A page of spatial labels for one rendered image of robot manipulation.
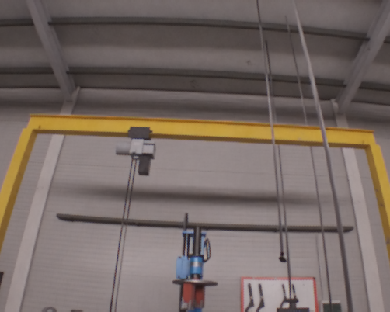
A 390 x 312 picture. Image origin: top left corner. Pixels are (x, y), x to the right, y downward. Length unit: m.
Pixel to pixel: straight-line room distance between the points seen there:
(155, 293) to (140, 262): 0.67
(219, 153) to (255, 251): 2.31
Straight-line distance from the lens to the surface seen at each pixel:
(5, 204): 4.46
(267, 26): 6.69
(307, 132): 4.64
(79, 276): 6.41
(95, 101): 8.13
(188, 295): 3.78
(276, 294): 6.16
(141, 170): 4.00
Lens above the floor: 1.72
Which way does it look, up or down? 29 degrees up
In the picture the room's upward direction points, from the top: 2 degrees clockwise
